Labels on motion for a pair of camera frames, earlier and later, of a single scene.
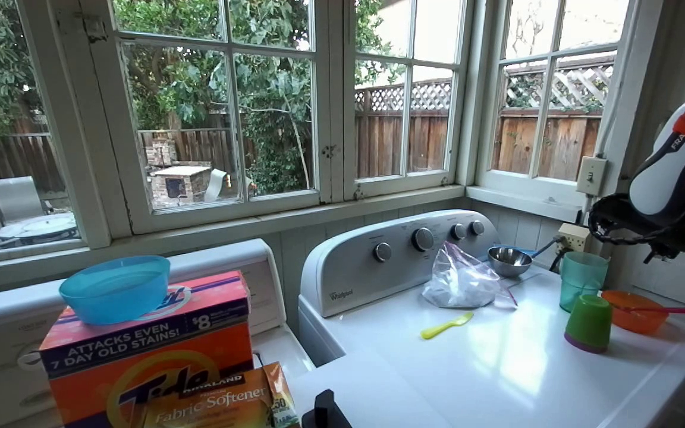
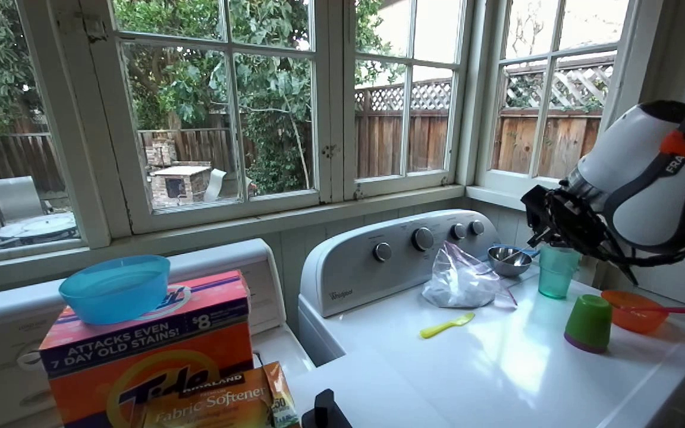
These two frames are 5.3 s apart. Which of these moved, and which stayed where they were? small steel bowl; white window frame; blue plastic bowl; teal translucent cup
Moved: teal translucent cup
Stayed: small steel bowl; blue plastic bowl; white window frame
